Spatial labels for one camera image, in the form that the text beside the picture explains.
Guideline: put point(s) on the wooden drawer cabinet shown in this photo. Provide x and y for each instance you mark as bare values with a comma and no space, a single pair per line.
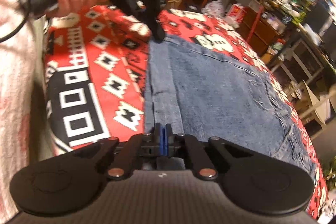
262,29

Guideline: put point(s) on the person's left forearm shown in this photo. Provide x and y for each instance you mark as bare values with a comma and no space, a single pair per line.
13,69

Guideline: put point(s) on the blue denim jeans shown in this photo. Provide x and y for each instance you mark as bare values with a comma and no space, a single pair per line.
210,87

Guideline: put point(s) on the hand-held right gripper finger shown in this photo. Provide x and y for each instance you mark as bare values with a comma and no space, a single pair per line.
160,142
165,142

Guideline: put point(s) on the red patterned blanket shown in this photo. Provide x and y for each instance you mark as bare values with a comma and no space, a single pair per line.
105,37

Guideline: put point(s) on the white plastic bag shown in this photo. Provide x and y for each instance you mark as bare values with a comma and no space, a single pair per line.
215,6

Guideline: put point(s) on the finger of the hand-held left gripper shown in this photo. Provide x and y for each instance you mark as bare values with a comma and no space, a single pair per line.
156,29

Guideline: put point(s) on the dark desk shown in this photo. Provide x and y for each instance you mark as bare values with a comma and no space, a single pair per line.
309,40

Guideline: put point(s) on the beige chair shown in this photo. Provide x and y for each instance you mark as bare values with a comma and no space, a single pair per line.
315,106

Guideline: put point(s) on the red and white carton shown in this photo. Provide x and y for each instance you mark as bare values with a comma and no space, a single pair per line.
236,11

